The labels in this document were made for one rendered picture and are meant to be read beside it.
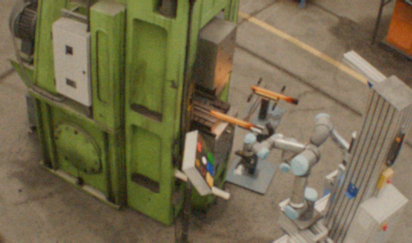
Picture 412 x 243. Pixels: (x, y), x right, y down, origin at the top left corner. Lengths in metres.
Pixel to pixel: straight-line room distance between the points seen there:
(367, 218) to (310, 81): 3.15
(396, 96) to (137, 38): 1.78
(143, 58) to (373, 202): 1.85
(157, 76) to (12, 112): 2.47
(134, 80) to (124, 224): 1.40
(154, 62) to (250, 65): 2.84
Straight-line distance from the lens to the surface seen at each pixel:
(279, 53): 7.06
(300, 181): 3.80
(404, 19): 7.46
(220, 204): 5.26
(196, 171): 3.92
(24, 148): 5.77
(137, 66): 4.16
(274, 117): 5.07
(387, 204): 3.93
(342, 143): 4.37
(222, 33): 4.07
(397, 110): 3.36
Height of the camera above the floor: 4.02
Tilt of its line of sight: 42 degrees down
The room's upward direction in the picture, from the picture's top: 6 degrees clockwise
